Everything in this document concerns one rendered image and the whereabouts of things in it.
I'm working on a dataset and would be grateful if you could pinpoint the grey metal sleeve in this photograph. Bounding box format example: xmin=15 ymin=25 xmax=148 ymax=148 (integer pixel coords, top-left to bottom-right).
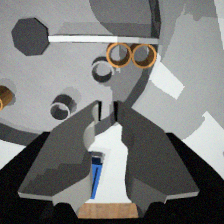
xmin=90 ymin=56 xmax=114 ymax=85

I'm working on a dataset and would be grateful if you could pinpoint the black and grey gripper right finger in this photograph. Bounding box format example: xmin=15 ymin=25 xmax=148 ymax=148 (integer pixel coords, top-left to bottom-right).
xmin=114 ymin=100 xmax=224 ymax=224

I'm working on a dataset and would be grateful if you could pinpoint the grey metal bushing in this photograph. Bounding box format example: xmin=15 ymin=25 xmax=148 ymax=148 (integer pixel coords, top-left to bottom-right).
xmin=48 ymin=94 xmax=74 ymax=122

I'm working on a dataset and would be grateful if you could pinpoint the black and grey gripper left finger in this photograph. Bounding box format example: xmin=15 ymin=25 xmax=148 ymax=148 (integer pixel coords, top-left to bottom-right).
xmin=0 ymin=100 xmax=102 ymax=224

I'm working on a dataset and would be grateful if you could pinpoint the bronze bushing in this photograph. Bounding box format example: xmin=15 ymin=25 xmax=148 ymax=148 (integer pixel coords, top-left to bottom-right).
xmin=130 ymin=43 xmax=157 ymax=69
xmin=0 ymin=85 xmax=12 ymax=111
xmin=106 ymin=42 xmax=132 ymax=68

